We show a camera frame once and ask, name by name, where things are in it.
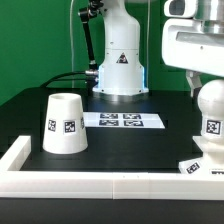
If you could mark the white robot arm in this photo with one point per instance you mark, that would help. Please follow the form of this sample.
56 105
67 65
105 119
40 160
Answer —
120 75

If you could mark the white marker sheet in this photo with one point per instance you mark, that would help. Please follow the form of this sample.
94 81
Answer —
123 120

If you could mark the white frame wall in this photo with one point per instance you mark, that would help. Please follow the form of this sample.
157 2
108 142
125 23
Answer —
14 182

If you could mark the white lamp shade cone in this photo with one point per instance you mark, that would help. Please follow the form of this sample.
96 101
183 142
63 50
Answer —
64 131

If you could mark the white lamp bulb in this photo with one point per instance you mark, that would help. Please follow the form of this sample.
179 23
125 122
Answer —
211 105

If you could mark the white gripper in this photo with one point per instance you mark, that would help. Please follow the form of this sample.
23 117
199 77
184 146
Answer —
193 38

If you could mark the white lamp base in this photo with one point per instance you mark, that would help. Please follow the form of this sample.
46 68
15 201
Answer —
211 161

